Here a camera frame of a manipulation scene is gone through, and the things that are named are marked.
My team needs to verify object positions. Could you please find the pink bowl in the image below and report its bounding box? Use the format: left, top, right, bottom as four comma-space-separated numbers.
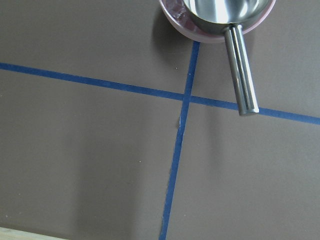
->
158, 0, 277, 44

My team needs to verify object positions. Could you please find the steel scoop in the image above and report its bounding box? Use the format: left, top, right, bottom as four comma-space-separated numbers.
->
183, 0, 267, 116

